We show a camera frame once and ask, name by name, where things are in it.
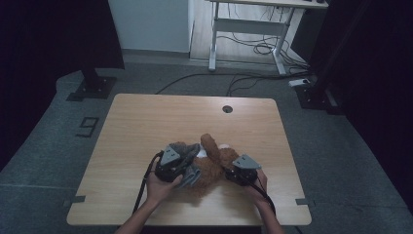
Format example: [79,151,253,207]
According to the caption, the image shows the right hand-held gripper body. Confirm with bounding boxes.
[231,153,262,187]

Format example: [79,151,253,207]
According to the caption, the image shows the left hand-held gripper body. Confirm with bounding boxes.
[155,144,182,182]

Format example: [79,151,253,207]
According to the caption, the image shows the brown plush teddy bear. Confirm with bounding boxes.
[169,133,242,198]

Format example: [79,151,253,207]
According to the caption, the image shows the person's right hand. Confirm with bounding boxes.
[244,168,269,209]

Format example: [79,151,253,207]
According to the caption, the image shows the person's left hand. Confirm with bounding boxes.
[145,160,185,207]

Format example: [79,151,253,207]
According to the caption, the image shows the black stand base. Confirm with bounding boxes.
[294,77,346,117]
[66,66,118,102]

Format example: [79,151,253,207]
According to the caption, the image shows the white power strip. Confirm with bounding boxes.
[288,78,312,88]

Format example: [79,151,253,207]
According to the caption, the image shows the black curtain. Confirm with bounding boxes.
[290,0,413,211]
[0,0,125,172]

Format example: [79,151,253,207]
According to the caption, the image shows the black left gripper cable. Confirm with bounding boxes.
[131,150,164,215]

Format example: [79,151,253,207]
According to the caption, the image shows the long black floor cable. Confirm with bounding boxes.
[155,71,310,96]

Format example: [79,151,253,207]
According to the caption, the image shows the tangled black floor cables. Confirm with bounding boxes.
[216,32,310,71]

